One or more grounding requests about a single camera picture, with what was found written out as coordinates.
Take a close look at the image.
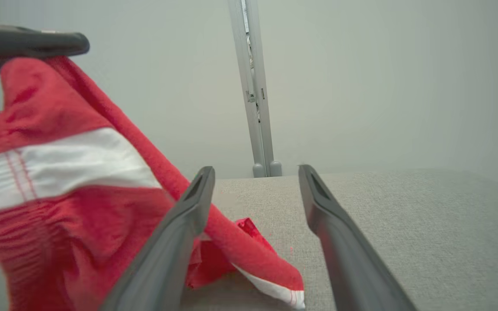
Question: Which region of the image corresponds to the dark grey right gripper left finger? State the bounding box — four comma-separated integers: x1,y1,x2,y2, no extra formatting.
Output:
101,166,216,311

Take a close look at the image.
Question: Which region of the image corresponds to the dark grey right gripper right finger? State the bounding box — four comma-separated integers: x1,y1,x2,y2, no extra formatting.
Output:
298,164,418,311

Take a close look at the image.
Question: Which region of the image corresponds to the red and white jersey garment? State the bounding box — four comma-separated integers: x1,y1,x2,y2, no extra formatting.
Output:
0,55,306,311

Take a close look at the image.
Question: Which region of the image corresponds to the grey metal double post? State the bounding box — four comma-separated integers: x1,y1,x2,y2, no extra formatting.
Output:
227,0,283,178

